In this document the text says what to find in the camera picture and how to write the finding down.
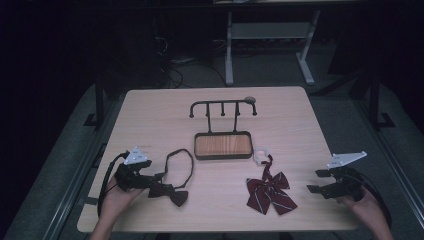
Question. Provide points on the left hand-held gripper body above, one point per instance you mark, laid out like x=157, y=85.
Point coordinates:
x=133, y=176

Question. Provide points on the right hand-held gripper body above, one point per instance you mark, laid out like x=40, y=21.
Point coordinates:
x=345, y=185

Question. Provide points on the black bow tie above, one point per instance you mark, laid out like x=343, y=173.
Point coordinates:
x=178, y=197

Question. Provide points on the dark red striped bow tie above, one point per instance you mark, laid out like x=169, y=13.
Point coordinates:
x=266, y=192

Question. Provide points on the black hook rack wooden base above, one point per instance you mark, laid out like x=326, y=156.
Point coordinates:
x=222, y=145

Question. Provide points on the person's right hand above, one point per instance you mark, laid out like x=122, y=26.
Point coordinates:
x=363, y=208

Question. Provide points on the person's left hand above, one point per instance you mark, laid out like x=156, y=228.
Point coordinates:
x=115, y=203

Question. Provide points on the black metal stand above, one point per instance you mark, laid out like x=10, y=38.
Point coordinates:
x=375, y=100
x=99, y=100

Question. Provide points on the grey round table grommet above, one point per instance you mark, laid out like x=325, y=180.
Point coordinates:
x=250, y=99

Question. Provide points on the white metal desk frame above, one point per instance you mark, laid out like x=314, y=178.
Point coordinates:
x=270, y=30

